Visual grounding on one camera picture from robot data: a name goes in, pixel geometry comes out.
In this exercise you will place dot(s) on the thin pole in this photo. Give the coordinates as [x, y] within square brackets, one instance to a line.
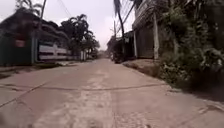
[42, 13]

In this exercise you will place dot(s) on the grey building with balcony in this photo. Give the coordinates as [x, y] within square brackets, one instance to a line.
[145, 33]

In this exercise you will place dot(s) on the dark low building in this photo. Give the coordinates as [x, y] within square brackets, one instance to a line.
[115, 48]

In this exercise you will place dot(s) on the palm tree with thin trunk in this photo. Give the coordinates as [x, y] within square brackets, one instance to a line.
[120, 20]

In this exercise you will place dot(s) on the grey concrete road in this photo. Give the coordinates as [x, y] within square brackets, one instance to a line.
[100, 93]

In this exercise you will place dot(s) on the pale concrete pillar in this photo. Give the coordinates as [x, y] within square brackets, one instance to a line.
[155, 36]

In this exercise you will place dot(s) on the group of dark trees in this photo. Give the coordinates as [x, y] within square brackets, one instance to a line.
[80, 33]

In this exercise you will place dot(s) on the white slatted gate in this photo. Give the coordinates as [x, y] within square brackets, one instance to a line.
[53, 52]

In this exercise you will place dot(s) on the overgrown green bushes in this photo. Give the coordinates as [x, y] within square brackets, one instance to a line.
[193, 46]

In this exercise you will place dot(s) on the building with green wall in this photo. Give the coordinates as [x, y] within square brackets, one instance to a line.
[16, 43]

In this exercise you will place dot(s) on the dirt verge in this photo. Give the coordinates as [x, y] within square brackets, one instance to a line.
[143, 66]

